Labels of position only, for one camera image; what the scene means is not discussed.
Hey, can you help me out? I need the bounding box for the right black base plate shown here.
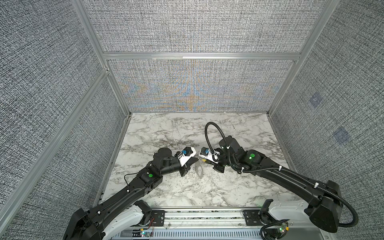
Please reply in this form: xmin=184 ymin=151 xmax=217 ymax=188
xmin=242 ymin=209 xmax=264 ymax=227

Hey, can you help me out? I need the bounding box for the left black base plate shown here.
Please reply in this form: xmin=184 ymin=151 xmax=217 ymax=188
xmin=151 ymin=210 xmax=166 ymax=227

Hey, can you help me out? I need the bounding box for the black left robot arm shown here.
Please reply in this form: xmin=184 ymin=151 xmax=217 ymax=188
xmin=63 ymin=147 xmax=198 ymax=240

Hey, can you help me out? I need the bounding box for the black corrugated right cable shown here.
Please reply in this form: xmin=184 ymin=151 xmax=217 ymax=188
xmin=204 ymin=121 xmax=360 ymax=240

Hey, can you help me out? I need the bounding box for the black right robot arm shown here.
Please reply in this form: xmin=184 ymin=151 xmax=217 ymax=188
xmin=214 ymin=136 xmax=343 ymax=233

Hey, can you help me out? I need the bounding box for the aluminium enclosure frame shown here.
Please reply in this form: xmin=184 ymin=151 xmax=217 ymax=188
xmin=0 ymin=0 xmax=341 ymax=223

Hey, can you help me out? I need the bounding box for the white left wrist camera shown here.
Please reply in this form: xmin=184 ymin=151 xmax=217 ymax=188
xmin=176 ymin=147 xmax=197 ymax=167

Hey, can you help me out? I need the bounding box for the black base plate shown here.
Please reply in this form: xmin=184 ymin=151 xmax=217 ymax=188
xmin=151 ymin=210 xmax=166 ymax=227
xmin=242 ymin=209 xmax=264 ymax=227

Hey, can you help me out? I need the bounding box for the slotted grey cable duct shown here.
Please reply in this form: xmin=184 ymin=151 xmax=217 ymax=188
xmin=111 ymin=228 xmax=261 ymax=240

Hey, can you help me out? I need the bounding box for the aluminium front rail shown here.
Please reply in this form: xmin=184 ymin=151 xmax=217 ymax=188
xmin=98 ymin=206 xmax=301 ymax=230

